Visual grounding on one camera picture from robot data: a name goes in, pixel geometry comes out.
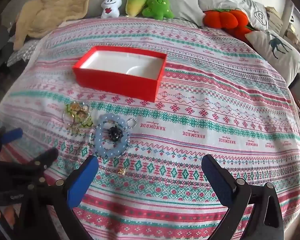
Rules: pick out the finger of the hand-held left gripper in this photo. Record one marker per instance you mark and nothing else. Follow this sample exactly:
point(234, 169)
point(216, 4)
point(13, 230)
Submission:
point(45, 157)
point(12, 133)

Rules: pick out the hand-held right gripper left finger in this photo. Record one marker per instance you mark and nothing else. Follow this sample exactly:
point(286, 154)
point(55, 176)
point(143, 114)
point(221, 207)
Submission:
point(83, 180)

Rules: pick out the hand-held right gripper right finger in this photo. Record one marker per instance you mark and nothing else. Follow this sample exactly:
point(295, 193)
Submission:
point(216, 180)

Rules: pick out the gold stud earring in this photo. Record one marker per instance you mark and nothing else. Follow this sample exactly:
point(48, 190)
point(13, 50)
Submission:
point(121, 172)

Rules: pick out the red cardboard box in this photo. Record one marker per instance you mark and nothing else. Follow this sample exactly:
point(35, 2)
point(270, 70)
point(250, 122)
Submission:
point(115, 82)

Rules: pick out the person's left hand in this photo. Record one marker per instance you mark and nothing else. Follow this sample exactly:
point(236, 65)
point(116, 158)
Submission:
point(8, 215)

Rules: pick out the patterned bedspread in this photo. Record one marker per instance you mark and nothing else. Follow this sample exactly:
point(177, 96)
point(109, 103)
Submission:
point(202, 130)

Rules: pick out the grey plaid sheet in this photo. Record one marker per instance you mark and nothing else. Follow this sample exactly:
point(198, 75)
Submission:
point(22, 52)

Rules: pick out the black chair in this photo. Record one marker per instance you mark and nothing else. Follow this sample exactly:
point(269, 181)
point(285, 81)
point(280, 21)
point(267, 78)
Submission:
point(0, 52)

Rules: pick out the beige quilted blanket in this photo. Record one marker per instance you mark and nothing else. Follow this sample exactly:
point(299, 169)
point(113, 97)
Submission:
point(55, 7)

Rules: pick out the deer print pillow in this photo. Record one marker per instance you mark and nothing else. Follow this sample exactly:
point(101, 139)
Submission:
point(277, 50)

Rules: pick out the orange pumpkin plush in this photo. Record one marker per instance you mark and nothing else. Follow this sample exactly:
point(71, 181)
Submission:
point(222, 18)
point(242, 32)

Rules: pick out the white bunny plush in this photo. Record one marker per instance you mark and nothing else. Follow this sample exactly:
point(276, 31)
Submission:
point(111, 5)

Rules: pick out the stack of books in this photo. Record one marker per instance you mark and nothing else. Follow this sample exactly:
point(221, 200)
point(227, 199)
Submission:
point(275, 17)

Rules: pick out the grey face print pillow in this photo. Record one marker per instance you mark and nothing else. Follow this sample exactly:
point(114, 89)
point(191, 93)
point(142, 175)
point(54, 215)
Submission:
point(230, 0)

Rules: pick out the yellow-green carrot plush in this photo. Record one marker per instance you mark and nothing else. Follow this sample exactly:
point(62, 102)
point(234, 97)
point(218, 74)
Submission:
point(136, 1)

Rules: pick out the plain grey pillow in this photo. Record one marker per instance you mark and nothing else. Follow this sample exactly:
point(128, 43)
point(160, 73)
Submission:
point(182, 0)

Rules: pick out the green tree plush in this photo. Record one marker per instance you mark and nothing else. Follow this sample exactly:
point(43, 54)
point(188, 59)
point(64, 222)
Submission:
point(157, 5)

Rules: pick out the white wooden post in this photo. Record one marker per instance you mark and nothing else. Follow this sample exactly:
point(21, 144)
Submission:
point(288, 15)

